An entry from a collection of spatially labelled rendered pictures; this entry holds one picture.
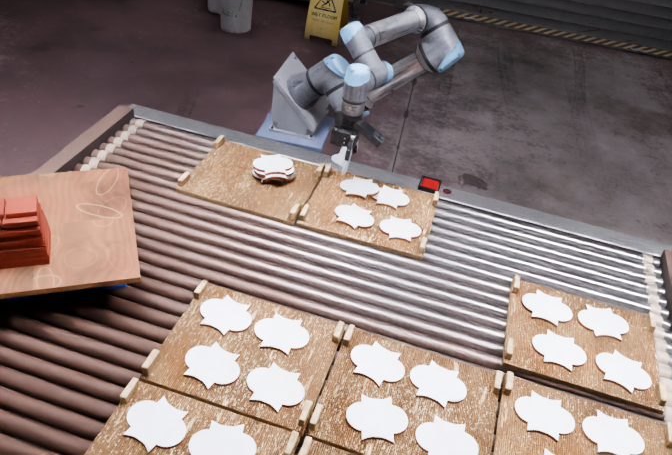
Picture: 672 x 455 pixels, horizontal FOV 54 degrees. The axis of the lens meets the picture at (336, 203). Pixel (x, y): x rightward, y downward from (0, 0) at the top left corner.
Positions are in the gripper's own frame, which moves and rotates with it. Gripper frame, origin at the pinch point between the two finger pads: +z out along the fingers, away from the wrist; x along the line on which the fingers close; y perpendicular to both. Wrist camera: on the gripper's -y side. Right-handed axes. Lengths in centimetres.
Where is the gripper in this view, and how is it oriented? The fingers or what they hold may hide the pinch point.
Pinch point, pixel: (350, 165)
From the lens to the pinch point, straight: 222.4
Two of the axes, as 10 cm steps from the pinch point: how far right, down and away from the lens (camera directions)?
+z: -1.2, 8.0, 5.9
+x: -2.7, 5.4, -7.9
